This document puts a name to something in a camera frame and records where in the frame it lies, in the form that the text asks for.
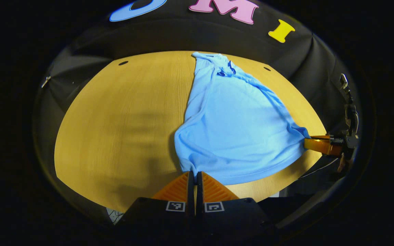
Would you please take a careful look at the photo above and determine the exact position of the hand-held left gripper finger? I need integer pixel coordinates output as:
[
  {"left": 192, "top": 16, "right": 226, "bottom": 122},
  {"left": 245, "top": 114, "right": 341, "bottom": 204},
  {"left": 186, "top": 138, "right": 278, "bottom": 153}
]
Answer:
[
  {"left": 117, "top": 171, "right": 195, "bottom": 236},
  {"left": 196, "top": 171, "right": 276, "bottom": 237}
]

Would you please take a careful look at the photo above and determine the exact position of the light blue T-shirt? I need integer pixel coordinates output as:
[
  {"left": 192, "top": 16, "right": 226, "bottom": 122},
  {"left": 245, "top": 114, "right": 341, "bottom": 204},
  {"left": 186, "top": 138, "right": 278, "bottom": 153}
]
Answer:
[{"left": 174, "top": 51, "right": 311, "bottom": 186}]

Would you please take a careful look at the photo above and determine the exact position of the white patterned object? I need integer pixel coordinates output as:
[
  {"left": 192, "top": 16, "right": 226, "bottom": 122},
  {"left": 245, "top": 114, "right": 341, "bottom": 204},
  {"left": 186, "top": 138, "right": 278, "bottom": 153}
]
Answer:
[{"left": 106, "top": 207, "right": 125, "bottom": 225}]

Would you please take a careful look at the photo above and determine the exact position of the black backdrop cloth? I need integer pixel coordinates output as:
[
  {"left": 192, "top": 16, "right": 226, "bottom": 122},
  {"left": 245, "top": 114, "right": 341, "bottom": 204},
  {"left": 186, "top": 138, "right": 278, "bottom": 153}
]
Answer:
[{"left": 33, "top": 0, "right": 358, "bottom": 192}]

